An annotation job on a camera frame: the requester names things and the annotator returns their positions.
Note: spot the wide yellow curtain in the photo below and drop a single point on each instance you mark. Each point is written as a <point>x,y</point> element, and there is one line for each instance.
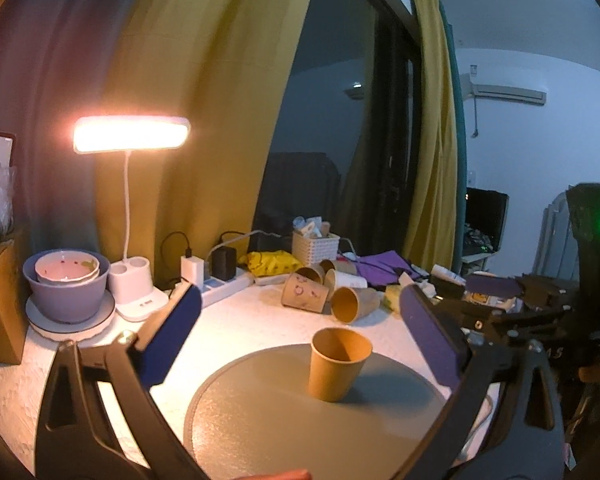
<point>205,60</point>

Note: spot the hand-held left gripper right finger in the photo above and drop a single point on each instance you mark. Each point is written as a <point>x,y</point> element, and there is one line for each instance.
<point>432,337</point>

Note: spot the yellow plastic bag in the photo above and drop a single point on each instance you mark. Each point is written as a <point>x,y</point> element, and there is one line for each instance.
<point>270,263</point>

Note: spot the white speckled bowl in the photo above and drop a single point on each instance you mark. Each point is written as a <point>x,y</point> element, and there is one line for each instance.
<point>65,268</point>

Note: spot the person's left hand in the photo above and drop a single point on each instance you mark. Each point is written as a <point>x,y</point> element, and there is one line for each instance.
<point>285,475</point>

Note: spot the black power adapter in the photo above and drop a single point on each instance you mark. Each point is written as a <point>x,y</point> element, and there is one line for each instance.
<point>224,263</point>

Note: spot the white air conditioner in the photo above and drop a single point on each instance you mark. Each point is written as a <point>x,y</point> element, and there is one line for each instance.
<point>505,91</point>

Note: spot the black monitor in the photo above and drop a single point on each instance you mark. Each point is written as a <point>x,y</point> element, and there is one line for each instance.
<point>485,215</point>

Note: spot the white paper cup lying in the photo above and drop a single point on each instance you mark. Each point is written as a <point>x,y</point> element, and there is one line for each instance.
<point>347,280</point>

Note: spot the teal curtain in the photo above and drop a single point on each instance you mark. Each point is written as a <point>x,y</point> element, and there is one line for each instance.
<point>459,160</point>

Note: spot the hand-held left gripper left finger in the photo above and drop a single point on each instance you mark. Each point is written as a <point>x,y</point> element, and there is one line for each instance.
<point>172,327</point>

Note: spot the purple cloth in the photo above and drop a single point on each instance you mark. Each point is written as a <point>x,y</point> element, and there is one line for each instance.
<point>385,265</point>

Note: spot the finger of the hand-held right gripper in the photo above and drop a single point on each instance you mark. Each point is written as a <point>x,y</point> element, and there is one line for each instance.
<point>510,322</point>
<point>492,287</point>

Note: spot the printed brown paper cup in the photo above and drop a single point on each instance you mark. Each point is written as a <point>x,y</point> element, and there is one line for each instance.
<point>305,294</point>

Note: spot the white power strip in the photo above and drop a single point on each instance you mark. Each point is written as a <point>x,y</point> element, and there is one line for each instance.
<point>226,287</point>

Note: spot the dark glass sliding door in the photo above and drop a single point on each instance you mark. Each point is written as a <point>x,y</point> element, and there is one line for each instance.
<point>325,110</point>

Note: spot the purple bowl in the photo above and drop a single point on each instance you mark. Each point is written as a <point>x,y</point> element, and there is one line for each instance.
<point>65,305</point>

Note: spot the cardboard box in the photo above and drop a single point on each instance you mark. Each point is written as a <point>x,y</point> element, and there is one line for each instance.
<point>0,305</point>

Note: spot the round grey mat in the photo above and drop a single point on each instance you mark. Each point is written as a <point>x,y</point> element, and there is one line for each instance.
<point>260,410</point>

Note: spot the white rack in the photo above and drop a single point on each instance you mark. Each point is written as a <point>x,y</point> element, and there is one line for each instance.
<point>552,235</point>

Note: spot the white round plate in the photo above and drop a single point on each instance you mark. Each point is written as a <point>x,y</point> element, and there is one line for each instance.
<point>101,322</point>

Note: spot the narrow yellow curtain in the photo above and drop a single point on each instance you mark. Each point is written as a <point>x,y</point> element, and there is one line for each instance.
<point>432,135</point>

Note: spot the white woven basket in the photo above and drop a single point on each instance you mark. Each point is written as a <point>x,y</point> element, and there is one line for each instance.
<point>316,250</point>

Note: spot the white desk lamp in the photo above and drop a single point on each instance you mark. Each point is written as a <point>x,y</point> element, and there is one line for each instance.
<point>130,135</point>

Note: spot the white charger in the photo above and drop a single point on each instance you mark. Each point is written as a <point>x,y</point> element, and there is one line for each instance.
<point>193,269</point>

